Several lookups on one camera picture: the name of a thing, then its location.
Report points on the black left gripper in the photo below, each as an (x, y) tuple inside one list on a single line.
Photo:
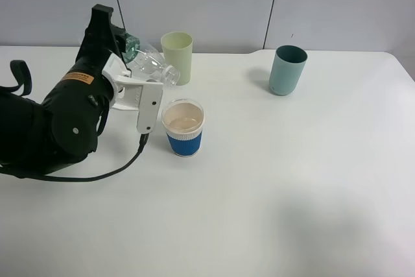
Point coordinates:
[(83, 95)]

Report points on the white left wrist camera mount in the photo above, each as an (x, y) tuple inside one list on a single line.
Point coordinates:
[(132, 94)]

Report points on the teal plastic cup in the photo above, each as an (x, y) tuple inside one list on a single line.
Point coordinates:
[(287, 67)]

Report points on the pale green plastic cup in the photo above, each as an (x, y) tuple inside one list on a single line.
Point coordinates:
[(177, 49)]

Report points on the clear bottle green label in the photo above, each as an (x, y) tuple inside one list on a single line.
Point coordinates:
[(146, 62)]

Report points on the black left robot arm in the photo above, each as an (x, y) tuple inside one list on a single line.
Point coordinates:
[(39, 139)]

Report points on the glass cup blue sleeve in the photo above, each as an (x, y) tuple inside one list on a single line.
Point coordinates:
[(183, 120)]

